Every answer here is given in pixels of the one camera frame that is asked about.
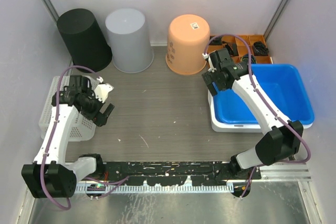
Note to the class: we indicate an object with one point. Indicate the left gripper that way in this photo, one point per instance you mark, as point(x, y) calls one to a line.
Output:
point(98, 117)

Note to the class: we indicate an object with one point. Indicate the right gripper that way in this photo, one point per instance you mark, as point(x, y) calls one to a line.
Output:
point(211, 77)

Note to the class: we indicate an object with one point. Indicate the blue perforated basket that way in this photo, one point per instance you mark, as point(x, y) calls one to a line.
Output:
point(82, 129)

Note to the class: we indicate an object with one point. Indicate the white plastic tub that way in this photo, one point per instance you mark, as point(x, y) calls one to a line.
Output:
point(230, 114)

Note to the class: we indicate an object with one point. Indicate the orange bucket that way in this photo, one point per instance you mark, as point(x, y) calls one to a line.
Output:
point(187, 37)

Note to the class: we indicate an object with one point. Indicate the grey bucket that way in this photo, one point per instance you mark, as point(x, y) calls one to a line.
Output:
point(129, 40)

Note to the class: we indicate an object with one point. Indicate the black bucket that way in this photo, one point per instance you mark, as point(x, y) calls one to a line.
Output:
point(84, 39)

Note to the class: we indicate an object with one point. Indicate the blue plastic tub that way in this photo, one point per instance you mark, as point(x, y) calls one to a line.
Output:
point(284, 76)

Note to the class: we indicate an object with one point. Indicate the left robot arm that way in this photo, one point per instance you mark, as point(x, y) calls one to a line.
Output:
point(49, 175)

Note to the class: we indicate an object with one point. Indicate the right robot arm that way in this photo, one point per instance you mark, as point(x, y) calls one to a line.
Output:
point(281, 136)

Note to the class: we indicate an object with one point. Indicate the yellow blue rolled item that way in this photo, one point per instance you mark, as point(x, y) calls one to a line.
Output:
point(246, 58)

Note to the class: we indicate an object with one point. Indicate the dark rolled item centre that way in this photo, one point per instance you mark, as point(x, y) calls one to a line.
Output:
point(231, 47)

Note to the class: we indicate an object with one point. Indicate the dark rolled item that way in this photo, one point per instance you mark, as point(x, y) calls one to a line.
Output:
point(231, 47)
point(215, 41)
point(260, 49)

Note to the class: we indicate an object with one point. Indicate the dark rolled item far left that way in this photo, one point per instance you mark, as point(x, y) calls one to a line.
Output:
point(215, 41)

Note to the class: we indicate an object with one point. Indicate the orange compartment organizer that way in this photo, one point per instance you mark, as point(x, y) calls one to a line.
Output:
point(242, 49)

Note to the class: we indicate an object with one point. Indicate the dark rolled item right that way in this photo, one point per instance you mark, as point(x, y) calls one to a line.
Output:
point(260, 49)

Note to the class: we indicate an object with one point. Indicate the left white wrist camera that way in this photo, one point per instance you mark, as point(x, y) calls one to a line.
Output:
point(102, 90)

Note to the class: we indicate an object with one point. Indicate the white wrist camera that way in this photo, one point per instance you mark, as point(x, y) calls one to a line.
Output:
point(102, 90)
point(207, 62)

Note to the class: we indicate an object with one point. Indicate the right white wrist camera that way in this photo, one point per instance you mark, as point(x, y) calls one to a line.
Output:
point(207, 62)

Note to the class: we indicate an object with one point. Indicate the black mounting rail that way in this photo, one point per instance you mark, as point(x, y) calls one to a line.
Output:
point(206, 173)

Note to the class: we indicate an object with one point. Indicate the white cable duct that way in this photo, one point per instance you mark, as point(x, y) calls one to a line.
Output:
point(88, 188)

